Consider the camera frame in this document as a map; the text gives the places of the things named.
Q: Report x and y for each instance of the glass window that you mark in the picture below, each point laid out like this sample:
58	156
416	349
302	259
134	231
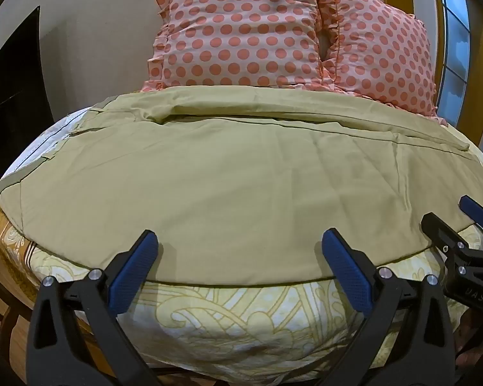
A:
453	44

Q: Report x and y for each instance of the dark cabinet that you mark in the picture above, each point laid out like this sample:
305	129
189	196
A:
14	100

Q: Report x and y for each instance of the large pink polka-dot pillow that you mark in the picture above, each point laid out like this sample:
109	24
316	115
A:
241	32

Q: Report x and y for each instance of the yellow window frame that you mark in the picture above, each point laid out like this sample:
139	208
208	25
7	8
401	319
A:
479	80

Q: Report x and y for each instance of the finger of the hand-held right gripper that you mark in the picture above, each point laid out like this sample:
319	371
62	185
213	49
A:
477	211
442	235

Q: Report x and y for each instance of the wooden bed frame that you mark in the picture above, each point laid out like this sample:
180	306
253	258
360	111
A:
12	329

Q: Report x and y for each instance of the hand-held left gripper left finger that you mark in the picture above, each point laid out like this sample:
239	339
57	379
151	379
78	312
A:
131	275

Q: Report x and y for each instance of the yellow patterned bed sheet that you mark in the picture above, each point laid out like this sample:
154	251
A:
245	329

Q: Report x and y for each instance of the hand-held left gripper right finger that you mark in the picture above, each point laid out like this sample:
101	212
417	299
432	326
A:
352	275

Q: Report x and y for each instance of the olive green blanket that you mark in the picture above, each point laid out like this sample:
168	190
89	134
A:
233	193

